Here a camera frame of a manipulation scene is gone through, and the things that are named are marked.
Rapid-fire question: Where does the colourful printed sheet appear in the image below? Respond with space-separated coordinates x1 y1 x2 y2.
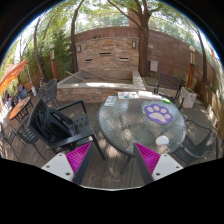
118 92 139 99

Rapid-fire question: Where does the stone fountain basin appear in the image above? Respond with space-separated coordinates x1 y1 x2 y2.
57 71 146 103

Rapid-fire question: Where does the wooden lamp post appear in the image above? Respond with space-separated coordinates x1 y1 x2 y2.
49 44 58 79
186 46 195 88

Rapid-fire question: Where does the round wooden side table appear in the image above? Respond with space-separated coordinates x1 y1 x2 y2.
9 96 33 122

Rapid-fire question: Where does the grey wall utility box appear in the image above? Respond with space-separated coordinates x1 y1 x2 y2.
150 60 158 72

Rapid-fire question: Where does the right wooden lamp post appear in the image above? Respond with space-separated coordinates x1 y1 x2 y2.
186 46 195 88

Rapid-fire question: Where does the white planter box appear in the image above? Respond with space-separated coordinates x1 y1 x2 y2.
181 87 196 108

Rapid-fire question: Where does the white paper stack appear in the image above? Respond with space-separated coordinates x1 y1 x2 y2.
138 91 162 101

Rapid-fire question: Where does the left wooden lamp post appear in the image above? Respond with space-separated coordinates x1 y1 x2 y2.
49 44 58 79

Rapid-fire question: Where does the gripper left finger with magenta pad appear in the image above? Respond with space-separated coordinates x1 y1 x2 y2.
42 143 93 185

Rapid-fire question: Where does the black chair behind table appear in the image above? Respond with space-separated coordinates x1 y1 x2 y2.
154 73 181 104

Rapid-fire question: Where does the grey chair far left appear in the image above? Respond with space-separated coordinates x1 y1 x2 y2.
38 79 58 103

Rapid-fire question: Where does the black mesh chair right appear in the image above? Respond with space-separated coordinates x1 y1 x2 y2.
174 119 217 165

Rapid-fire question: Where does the purple paw print mouse pad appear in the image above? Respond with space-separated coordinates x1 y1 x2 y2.
143 104 173 125

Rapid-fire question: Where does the round glass patio table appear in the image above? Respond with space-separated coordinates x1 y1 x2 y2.
97 94 188 176

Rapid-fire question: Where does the orange patio umbrella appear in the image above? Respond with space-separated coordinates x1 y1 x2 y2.
0 61 27 94

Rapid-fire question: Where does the green marker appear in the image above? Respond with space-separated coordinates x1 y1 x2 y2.
162 99 171 104

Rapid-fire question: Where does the black patio chair near left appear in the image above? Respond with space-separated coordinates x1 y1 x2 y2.
28 99 104 158

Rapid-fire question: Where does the black chair bottom left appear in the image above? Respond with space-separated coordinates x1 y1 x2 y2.
0 115 44 160

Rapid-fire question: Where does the black backpack on chair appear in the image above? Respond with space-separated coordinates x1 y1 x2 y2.
29 100 73 144

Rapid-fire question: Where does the small white card booklet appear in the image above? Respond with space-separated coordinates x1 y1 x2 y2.
104 96 117 106

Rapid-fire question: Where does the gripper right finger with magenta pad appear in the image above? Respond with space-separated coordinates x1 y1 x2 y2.
133 143 182 185

